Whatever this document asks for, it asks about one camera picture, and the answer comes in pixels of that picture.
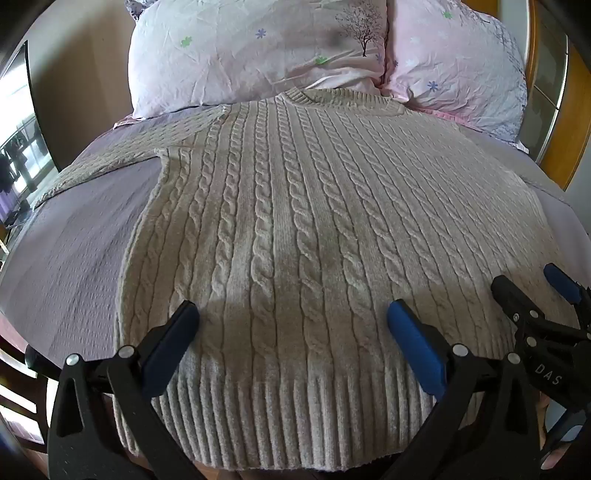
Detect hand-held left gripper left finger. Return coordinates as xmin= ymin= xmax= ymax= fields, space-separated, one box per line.
xmin=48 ymin=301 xmax=205 ymax=480

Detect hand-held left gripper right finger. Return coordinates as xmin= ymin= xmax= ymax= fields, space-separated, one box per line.
xmin=382 ymin=298 xmax=542 ymax=480

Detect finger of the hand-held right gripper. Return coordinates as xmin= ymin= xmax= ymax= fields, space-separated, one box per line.
xmin=543 ymin=263 xmax=591 ymax=330
xmin=490 ymin=275 xmax=549 ymax=334

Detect beige cable knit sweater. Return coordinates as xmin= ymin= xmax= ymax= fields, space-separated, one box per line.
xmin=31 ymin=88 xmax=579 ymax=472

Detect hanging dark clothes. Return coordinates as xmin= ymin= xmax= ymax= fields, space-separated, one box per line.
xmin=0 ymin=122 xmax=43 ymax=197

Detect lavender bed sheet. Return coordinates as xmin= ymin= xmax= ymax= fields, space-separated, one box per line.
xmin=0 ymin=104 xmax=591 ymax=370

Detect wooden wardrobe with mirror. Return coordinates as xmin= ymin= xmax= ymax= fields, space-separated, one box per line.
xmin=521 ymin=0 xmax=591 ymax=188

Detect pink floral pillow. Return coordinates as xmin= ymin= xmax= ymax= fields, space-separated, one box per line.
xmin=382 ymin=0 xmax=530 ymax=154

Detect white floral pillow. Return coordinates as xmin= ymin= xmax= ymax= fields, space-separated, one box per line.
xmin=127 ymin=0 xmax=392 ymax=121

